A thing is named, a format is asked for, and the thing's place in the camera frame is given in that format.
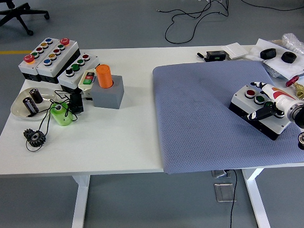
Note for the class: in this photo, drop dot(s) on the four-button white control box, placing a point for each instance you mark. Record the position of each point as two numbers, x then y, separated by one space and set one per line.
91 62
240 98

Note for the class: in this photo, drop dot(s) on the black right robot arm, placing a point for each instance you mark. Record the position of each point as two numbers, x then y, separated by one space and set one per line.
303 116

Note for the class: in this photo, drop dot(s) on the grey block with hole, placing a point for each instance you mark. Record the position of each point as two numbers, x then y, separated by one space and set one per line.
106 98

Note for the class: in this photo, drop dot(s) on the emergency-stop box two yellow buttons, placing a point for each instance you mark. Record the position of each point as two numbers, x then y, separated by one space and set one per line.
70 50

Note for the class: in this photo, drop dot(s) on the translucent green cylinder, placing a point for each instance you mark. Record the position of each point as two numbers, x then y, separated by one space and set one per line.
62 118

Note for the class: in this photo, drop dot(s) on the black metal gear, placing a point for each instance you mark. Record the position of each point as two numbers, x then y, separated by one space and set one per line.
30 137

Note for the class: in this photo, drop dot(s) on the grey-blue textured mat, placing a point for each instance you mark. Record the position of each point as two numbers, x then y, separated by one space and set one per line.
192 112

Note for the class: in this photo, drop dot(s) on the clear bubble wrap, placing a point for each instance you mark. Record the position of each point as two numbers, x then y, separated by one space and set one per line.
293 42

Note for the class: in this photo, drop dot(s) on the clear shallow dish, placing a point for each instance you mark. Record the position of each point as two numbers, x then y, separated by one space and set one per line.
18 108

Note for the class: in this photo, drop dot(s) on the small black adapter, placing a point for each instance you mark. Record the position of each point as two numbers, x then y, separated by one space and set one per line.
76 102

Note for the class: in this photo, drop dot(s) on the black office chair base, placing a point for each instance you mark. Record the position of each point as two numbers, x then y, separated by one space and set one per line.
14 11

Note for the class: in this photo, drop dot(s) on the dark cylindrical capacitor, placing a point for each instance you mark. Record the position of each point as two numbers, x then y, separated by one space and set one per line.
36 96
30 105

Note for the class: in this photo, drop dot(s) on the orange plastic cylinder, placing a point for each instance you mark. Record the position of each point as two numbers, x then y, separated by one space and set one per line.
103 77

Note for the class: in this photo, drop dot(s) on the white foam sheet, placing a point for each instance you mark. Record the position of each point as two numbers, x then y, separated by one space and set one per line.
277 62

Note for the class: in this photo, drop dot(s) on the white table leg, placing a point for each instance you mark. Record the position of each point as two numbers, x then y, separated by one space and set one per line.
257 203
80 209

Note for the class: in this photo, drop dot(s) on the cream red-green switch box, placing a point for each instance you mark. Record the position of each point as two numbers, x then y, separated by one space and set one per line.
85 90

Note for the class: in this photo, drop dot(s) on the emergency-stop box with green button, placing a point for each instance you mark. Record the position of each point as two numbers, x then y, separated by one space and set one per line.
28 69

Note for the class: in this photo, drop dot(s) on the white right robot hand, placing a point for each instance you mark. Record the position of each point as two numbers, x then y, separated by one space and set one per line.
278 97

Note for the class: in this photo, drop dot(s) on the small black tool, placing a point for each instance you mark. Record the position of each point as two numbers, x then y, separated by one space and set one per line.
201 56

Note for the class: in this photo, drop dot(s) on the metal floor socket plate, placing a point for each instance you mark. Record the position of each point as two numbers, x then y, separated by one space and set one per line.
223 192
219 173

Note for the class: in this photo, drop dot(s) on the black device with green label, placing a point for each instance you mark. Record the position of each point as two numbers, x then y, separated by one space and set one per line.
215 55

